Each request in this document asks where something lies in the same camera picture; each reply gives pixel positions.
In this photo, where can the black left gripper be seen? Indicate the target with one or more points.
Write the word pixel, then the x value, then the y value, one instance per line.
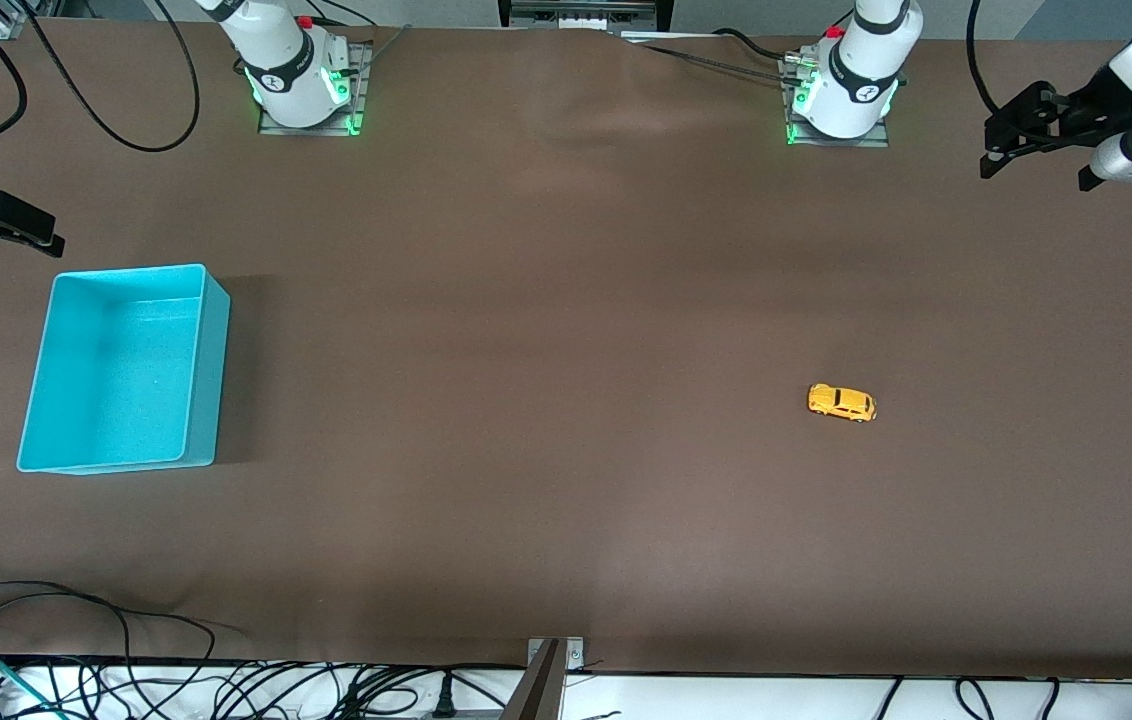
pixel 1076 111

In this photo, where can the yellow beetle toy car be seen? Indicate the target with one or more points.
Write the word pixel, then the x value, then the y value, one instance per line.
pixel 841 402

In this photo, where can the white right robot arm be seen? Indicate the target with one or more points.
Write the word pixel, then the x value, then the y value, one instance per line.
pixel 281 60

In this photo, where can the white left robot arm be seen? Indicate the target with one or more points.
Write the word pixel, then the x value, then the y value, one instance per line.
pixel 861 70

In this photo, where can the turquoise plastic bin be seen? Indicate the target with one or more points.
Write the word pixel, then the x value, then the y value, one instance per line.
pixel 126 380

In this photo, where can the black metal device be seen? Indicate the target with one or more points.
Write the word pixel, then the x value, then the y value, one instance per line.
pixel 586 12

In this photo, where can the black power plug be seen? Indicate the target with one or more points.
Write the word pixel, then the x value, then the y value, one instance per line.
pixel 444 700

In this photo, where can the metal post bracket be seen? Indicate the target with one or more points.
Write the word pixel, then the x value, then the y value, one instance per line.
pixel 574 655

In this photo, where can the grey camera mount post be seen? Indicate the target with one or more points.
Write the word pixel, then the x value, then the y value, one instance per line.
pixel 538 690

